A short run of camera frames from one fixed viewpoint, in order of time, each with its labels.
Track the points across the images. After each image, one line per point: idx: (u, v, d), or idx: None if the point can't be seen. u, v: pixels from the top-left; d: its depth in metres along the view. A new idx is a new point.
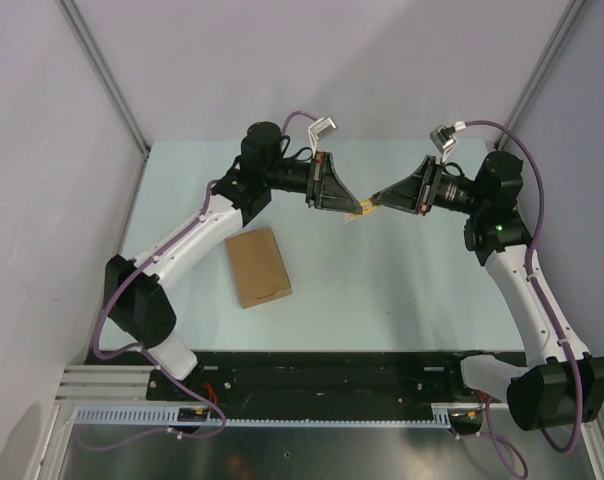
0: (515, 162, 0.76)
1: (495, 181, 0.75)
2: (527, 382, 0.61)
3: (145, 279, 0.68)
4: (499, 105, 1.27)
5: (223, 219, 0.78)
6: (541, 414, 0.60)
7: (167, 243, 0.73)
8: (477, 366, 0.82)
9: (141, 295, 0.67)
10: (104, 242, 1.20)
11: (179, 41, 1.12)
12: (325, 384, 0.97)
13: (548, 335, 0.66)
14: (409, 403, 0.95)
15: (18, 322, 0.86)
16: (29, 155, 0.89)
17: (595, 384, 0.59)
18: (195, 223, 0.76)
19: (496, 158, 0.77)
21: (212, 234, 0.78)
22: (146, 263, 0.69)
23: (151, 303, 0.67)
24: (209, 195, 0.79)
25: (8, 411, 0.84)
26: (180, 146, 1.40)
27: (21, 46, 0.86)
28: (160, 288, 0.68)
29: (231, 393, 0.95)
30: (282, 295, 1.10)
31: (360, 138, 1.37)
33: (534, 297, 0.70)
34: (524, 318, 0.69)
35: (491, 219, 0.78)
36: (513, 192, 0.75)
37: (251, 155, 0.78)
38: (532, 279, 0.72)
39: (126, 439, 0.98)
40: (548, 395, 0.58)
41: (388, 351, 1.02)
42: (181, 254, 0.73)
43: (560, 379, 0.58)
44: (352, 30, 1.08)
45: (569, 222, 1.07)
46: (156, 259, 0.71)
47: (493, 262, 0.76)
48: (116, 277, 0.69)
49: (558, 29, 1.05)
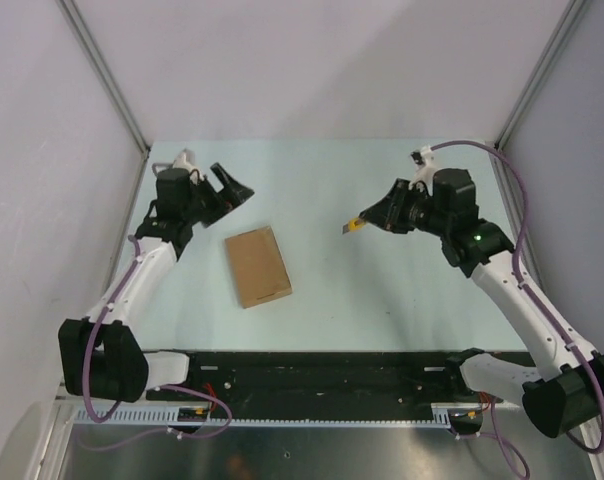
0: (461, 172, 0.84)
1: (450, 190, 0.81)
2: (546, 394, 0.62)
3: (108, 329, 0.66)
4: (499, 106, 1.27)
5: (158, 255, 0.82)
6: (563, 422, 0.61)
7: (115, 290, 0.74)
8: (480, 369, 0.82)
9: (111, 343, 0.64)
10: (104, 242, 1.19)
11: (180, 40, 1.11)
12: (325, 385, 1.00)
13: (555, 341, 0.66)
14: (409, 403, 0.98)
15: (17, 321, 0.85)
16: (28, 153, 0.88)
17: None
18: (134, 265, 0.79)
19: (442, 173, 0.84)
21: (154, 273, 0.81)
22: (103, 314, 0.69)
23: (125, 349, 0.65)
24: (137, 242, 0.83)
25: (8, 411, 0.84)
26: (181, 145, 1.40)
27: (21, 44, 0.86)
28: (128, 328, 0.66)
29: (231, 392, 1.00)
30: (282, 295, 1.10)
31: (360, 138, 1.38)
33: (528, 304, 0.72)
34: (528, 328, 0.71)
35: (463, 231, 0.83)
36: (470, 197, 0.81)
37: (165, 190, 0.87)
38: (524, 288, 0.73)
39: (126, 440, 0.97)
40: (569, 403, 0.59)
41: (386, 351, 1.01)
42: (132, 296, 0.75)
43: (578, 385, 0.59)
44: (352, 30, 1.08)
45: (571, 222, 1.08)
46: (111, 306, 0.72)
47: (481, 275, 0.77)
48: (76, 341, 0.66)
49: (557, 30, 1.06)
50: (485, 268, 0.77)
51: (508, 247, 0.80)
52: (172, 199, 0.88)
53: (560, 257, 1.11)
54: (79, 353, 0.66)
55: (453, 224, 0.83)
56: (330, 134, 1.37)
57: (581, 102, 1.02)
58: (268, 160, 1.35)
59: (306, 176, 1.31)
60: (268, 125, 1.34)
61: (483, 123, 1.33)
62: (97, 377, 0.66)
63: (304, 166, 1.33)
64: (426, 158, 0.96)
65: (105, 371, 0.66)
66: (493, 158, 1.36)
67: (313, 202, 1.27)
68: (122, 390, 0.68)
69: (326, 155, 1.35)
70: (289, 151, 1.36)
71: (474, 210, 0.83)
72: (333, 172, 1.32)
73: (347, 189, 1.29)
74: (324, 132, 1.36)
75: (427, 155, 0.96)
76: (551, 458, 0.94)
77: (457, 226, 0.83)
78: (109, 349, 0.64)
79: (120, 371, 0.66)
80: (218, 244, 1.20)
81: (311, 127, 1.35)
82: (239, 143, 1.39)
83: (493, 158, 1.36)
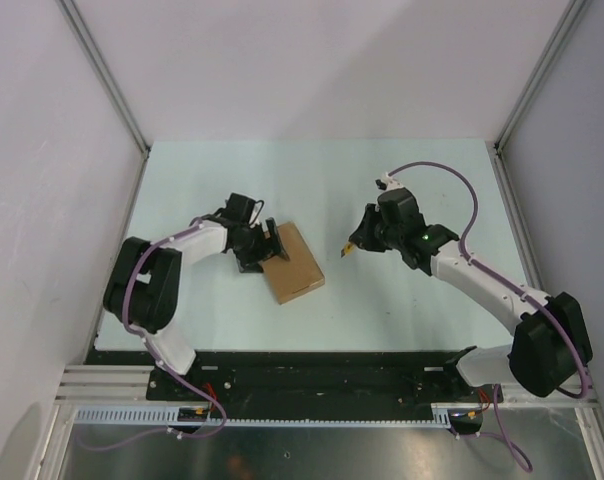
0: (400, 189, 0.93)
1: (393, 205, 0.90)
2: (522, 349, 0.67)
3: (160, 252, 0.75)
4: (499, 106, 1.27)
5: (216, 231, 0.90)
6: (550, 374, 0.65)
7: (180, 232, 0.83)
8: (472, 361, 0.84)
9: (161, 262, 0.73)
10: (105, 242, 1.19)
11: (180, 41, 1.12)
12: (325, 384, 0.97)
13: (511, 297, 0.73)
14: (409, 403, 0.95)
15: (17, 321, 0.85)
16: (29, 153, 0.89)
17: (570, 317, 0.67)
18: (196, 227, 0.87)
19: (384, 194, 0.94)
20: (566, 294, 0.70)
21: (210, 240, 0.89)
22: (162, 241, 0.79)
23: (172, 271, 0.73)
24: (199, 219, 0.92)
25: (9, 411, 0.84)
26: (181, 145, 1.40)
27: (21, 45, 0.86)
28: (180, 255, 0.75)
29: (231, 393, 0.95)
30: (314, 287, 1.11)
31: (360, 138, 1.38)
33: (480, 274, 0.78)
34: (487, 295, 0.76)
35: (414, 237, 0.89)
36: (411, 207, 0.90)
37: (241, 202, 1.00)
38: (472, 261, 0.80)
39: (126, 439, 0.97)
40: (541, 349, 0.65)
41: (386, 351, 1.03)
42: (190, 246, 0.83)
43: (543, 330, 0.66)
44: (352, 30, 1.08)
45: (570, 220, 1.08)
46: (171, 241, 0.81)
47: (438, 268, 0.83)
48: (134, 254, 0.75)
49: (557, 31, 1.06)
50: (437, 257, 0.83)
51: (454, 237, 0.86)
52: (242, 212, 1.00)
53: (560, 256, 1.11)
54: (130, 265, 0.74)
55: (403, 232, 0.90)
56: (330, 134, 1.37)
57: (581, 99, 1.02)
58: (268, 161, 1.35)
59: (306, 176, 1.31)
60: (268, 125, 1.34)
61: (483, 123, 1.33)
62: (137, 296, 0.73)
63: (305, 166, 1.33)
64: (389, 182, 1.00)
65: (144, 291, 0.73)
66: (493, 157, 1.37)
67: (312, 202, 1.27)
68: (149, 314, 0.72)
69: (325, 155, 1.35)
70: (289, 151, 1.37)
71: (418, 217, 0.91)
72: (333, 172, 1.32)
73: (346, 189, 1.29)
74: (324, 132, 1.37)
75: (389, 181, 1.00)
76: (551, 458, 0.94)
77: (408, 233, 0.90)
78: (160, 266, 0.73)
79: (158, 289, 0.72)
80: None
81: (311, 128, 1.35)
82: (239, 143, 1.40)
83: (493, 158, 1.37)
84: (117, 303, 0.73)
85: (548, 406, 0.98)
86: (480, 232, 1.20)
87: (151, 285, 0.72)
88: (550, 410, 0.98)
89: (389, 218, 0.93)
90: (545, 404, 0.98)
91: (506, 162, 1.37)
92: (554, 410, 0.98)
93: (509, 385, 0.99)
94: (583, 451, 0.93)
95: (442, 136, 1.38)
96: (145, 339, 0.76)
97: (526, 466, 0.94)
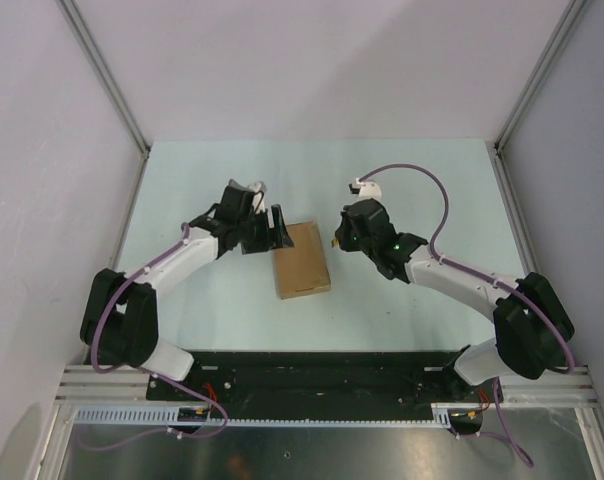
0: (366, 204, 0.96)
1: (363, 218, 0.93)
2: (505, 335, 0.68)
3: (136, 287, 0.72)
4: (500, 106, 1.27)
5: (203, 244, 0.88)
6: (536, 355, 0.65)
7: (156, 258, 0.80)
8: (469, 360, 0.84)
9: (134, 301, 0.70)
10: (104, 242, 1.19)
11: (179, 41, 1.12)
12: (324, 384, 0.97)
13: (484, 287, 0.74)
14: (409, 403, 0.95)
15: (17, 321, 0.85)
16: (29, 154, 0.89)
17: (542, 294, 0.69)
18: (180, 246, 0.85)
19: (353, 205, 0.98)
20: (533, 273, 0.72)
21: (195, 256, 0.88)
22: (138, 274, 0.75)
23: (147, 307, 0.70)
24: (189, 226, 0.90)
25: (9, 410, 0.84)
26: (180, 145, 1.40)
27: (21, 47, 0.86)
28: (154, 293, 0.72)
29: (231, 393, 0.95)
30: (321, 290, 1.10)
31: (360, 138, 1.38)
33: (452, 273, 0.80)
34: (461, 289, 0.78)
35: (386, 247, 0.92)
36: (382, 219, 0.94)
37: (237, 198, 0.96)
38: (443, 261, 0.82)
39: (126, 440, 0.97)
40: (522, 331, 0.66)
41: (387, 351, 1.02)
42: (169, 270, 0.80)
43: (518, 310, 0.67)
44: (352, 30, 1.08)
45: (571, 221, 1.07)
46: (147, 271, 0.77)
47: (414, 274, 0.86)
48: (106, 288, 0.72)
49: (558, 30, 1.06)
50: (410, 264, 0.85)
51: (423, 241, 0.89)
52: (238, 208, 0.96)
53: (560, 257, 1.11)
54: (102, 301, 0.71)
55: (377, 245, 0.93)
56: (330, 133, 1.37)
57: (580, 100, 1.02)
58: (268, 160, 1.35)
59: (305, 176, 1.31)
60: (268, 125, 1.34)
61: (482, 123, 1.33)
62: (110, 334, 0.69)
63: (305, 166, 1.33)
64: (361, 187, 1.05)
65: (117, 332, 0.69)
66: (493, 157, 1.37)
67: (312, 202, 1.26)
68: (125, 351, 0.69)
69: (326, 155, 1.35)
70: (289, 151, 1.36)
71: (389, 228, 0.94)
72: (333, 172, 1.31)
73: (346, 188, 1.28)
74: (325, 132, 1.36)
75: (360, 186, 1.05)
76: (551, 458, 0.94)
77: (381, 245, 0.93)
78: (133, 302, 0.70)
79: (130, 329, 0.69)
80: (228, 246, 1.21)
81: (312, 128, 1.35)
82: (239, 143, 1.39)
83: (493, 158, 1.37)
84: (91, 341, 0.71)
85: (548, 405, 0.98)
86: (480, 232, 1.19)
87: (124, 326, 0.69)
88: (550, 410, 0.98)
89: (360, 230, 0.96)
90: (544, 404, 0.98)
91: (506, 162, 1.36)
92: (554, 410, 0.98)
93: (510, 385, 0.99)
94: (583, 451, 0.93)
95: (442, 136, 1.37)
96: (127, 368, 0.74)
97: (525, 460, 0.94)
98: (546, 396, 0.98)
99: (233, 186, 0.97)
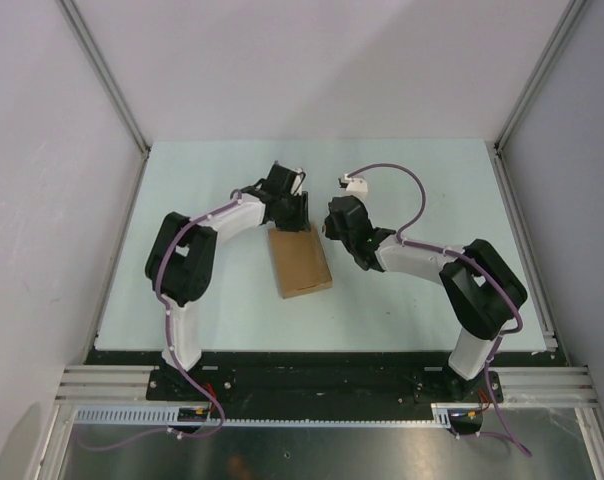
0: (348, 201, 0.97)
1: (342, 214, 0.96)
2: (457, 298, 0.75)
3: (196, 232, 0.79)
4: (500, 106, 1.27)
5: (252, 208, 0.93)
6: (486, 316, 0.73)
7: (217, 209, 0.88)
8: (462, 350, 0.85)
9: (197, 239, 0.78)
10: (104, 242, 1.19)
11: (180, 41, 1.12)
12: (325, 384, 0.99)
13: (436, 257, 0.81)
14: (409, 403, 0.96)
15: (17, 320, 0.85)
16: (29, 155, 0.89)
17: (486, 258, 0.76)
18: (234, 205, 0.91)
19: (335, 200, 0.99)
20: (480, 240, 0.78)
21: (246, 216, 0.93)
22: (202, 219, 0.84)
23: (208, 249, 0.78)
24: (240, 192, 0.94)
25: (9, 409, 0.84)
26: (180, 145, 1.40)
27: (22, 47, 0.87)
28: (215, 237, 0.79)
29: (231, 393, 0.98)
30: (321, 288, 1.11)
31: (360, 138, 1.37)
33: (413, 251, 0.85)
34: (420, 264, 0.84)
35: (362, 239, 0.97)
36: (360, 215, 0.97)
37: (283, 174, 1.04)
38: (405, 243, 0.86)
39: (126, 440, 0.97)
40: (470, 293, 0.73)
41: (387, 351, 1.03)
42: (225, 222, 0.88)
43: (467, 277, 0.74)
44: (352, 30, 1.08)
45: (570, 219, 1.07)
46: (209, 218, 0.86)
47: (384, 261, 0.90)
48: (173, 228, 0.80)
49: (558, 30, 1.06)
50: (379, 250, 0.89)
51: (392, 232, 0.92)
52: (282, 185, 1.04)
53: (560, 257, 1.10)
54: (169, 239, 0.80)
55: (354, 239, 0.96)
56: (330, 133, 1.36)
57: (578, 99, 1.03)
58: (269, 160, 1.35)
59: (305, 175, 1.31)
60: (269, 125, 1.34)
61: (483, 122, 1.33)
62: (172, 270, 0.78)
63: (305, 166, 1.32)
64: (350, 182, 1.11)
65: (180, 266, 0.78)
66: (493, 157, 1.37)
67: (311, 202, 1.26)
68: (184, 286, 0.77)
69: (327, 155, 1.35)
70: (290, 151, 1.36)
71: (365, 222, 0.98)
72: (334, 171, 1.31)
73: None
74: (325, 132, 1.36)
75: (348, 181, 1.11)
76: (551, 458, 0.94)
77: (357, 239, 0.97)
78: (198, 240, 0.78)
79: (192, 265, 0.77)
80: (228, 246, 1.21)
81: (311, 128, 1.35)
82: (239, 143, 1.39)
83: (493, 158, 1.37)
84: (155, 273, 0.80)
85: (548, 406, 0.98)
86: (481, 232, 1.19)
87: (186, 261, 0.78)
88: (550, 410, 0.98)
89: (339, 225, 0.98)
90: (544, 404, 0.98)
91: (506, 162, 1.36)
92: (555, 410, 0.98)
93: (510, 385, 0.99)
94: (584, 452, 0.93)
95: (443, 136, 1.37)
96: (168, 311, 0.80)
97: (525, 453, 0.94)
98: (546, 396, 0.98)
99: (279, 168, 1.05)
